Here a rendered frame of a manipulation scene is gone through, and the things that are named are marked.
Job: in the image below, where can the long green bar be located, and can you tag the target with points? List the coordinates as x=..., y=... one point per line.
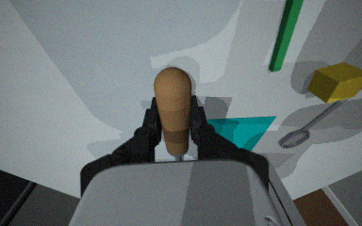
x=289, y=19

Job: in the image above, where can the teal square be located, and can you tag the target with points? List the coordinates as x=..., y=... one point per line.
x=243, y=132

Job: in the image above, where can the wooden tool handle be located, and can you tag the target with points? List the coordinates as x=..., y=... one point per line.
x=172, y=87

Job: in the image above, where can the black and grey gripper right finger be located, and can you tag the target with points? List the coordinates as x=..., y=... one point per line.
x=213, y=146

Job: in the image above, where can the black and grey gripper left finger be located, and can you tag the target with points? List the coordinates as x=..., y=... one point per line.
x=141, y=148

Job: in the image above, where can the yellow block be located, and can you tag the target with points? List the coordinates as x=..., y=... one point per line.
x=336, y=82

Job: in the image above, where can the grey spoon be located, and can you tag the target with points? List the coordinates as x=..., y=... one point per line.
x=298, y=137

